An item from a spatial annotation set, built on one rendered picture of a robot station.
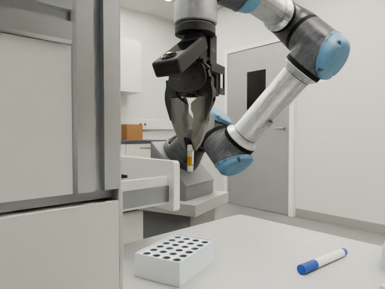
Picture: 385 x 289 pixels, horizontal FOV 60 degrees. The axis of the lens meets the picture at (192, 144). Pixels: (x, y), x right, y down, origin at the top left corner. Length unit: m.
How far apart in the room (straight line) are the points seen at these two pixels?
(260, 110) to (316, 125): 3.02
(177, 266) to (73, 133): 0.32
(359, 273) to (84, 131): 0.51
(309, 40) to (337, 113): 2.96
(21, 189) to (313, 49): 0.84
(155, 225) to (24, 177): 1.01
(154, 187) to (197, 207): 0.40
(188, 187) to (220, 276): 0.61
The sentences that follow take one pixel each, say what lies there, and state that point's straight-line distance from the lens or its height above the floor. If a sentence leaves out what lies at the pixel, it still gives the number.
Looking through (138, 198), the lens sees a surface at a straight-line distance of 0.70.
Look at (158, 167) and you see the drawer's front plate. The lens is 0.77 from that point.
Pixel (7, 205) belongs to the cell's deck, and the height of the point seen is 0.94.
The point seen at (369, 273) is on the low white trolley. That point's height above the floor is 0.76.
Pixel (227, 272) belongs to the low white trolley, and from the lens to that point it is 0.59.
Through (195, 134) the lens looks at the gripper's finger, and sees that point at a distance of 0.56.
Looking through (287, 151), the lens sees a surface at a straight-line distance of 4.16.
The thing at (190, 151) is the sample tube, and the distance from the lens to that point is 0.57.
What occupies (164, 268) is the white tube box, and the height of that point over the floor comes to 0.78.
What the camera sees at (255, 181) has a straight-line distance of 4.47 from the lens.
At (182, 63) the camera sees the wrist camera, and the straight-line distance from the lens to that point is 0.50.
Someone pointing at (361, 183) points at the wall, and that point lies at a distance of 3.84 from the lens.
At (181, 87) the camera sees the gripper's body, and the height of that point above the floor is 1.07.
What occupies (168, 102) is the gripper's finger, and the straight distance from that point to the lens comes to 0.59.
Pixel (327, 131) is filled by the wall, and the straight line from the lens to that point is 3.96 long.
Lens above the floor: 0.99
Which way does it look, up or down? 2 degrees down
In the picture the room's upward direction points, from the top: straight up
